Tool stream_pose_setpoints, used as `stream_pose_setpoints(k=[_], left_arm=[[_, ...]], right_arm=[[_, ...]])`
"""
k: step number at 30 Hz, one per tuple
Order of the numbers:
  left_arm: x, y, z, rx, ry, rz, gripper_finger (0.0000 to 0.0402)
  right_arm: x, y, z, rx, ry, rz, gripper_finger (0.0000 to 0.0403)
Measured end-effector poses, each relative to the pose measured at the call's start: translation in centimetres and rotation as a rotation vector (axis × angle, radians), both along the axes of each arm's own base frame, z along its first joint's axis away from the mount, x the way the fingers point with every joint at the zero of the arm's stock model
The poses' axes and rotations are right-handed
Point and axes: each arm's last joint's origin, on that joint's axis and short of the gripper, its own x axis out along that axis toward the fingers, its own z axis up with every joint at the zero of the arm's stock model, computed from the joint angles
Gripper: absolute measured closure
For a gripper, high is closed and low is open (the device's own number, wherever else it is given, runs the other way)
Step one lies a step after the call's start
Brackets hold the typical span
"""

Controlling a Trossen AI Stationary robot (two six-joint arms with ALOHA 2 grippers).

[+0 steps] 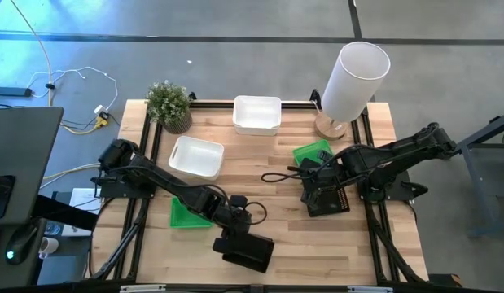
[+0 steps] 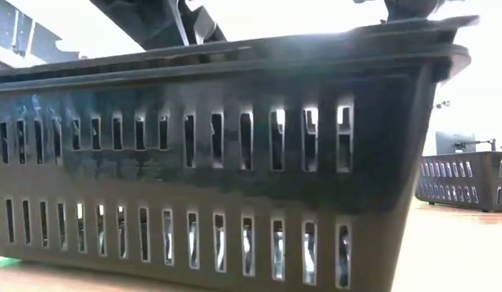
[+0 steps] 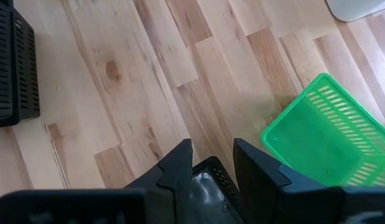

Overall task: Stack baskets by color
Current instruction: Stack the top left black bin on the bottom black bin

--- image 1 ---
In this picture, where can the black computer mouse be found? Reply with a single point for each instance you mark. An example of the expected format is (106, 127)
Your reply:
(19, 244)

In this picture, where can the green plastic slotted basket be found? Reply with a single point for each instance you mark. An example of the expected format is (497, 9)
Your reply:
(308, 151)
(182, 217)

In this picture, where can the artificial plant in ribbed pot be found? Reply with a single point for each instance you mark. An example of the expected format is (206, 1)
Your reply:
(168, 101)

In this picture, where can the white shade wooden base lamp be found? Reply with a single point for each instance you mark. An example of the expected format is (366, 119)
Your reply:
(353, 81)

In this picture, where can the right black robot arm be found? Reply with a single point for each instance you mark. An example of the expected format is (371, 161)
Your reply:
(398, 148)

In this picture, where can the black support beam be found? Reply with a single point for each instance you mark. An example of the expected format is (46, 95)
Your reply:
(64, 211)

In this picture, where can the black power strip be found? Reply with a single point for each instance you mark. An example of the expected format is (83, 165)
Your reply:
(11, 91)

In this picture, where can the white cardboard box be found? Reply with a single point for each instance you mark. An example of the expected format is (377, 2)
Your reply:
(82, 199)

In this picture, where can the grey metal table frame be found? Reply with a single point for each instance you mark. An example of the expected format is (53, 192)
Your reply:
(475, 179)

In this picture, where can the silver metal frame bracket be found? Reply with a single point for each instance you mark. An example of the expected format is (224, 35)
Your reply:
(143, 288)
(369, 289)

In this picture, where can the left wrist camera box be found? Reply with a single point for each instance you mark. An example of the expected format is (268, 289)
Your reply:
(238, 202)

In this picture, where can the black frame corner bracket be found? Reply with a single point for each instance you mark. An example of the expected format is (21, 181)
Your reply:
(315, 97)
(191, 97)

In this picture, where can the black aluminium rig frame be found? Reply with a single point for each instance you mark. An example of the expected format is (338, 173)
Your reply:
(144, 134)

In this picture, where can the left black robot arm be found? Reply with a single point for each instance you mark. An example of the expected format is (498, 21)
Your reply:
(186, 193)

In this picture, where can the white power adapter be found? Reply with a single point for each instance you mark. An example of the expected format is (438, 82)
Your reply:
(100, 110)

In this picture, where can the white mug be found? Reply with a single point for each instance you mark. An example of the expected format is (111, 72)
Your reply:
(48, 246)

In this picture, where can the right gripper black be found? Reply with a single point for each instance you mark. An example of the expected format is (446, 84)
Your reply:
(322, 175)

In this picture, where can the yellow plug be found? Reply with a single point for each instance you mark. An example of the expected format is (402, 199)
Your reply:
(102, 122)

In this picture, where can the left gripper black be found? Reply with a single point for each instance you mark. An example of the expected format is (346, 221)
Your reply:
(235, 224)

